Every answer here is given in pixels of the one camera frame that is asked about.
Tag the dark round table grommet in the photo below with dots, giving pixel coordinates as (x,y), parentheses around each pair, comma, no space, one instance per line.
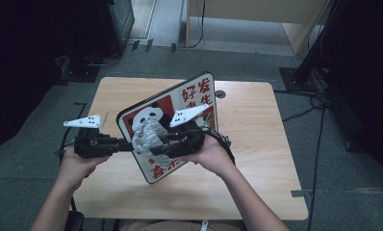
(220,94)

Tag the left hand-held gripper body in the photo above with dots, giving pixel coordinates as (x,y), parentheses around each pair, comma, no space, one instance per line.
(90,144)

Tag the person's right hand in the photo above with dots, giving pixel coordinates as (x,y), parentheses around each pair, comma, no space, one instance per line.
(215,157)

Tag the panda print board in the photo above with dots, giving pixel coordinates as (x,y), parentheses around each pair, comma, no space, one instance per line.
(192,96)

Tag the clear plastic bag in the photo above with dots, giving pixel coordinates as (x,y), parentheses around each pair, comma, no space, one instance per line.
(148,139)

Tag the light wooden cabinet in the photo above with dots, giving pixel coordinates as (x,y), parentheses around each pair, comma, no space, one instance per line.
(257,9)

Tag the black flat stand base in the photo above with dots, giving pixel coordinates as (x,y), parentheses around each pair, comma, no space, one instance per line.
(80,72)

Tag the black stand with square base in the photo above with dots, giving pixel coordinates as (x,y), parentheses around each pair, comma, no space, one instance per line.
(298,80)

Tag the person's left hand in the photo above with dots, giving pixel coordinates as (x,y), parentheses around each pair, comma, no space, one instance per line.
(75,170)

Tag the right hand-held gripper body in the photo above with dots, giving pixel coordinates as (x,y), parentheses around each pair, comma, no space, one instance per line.
(188,141)

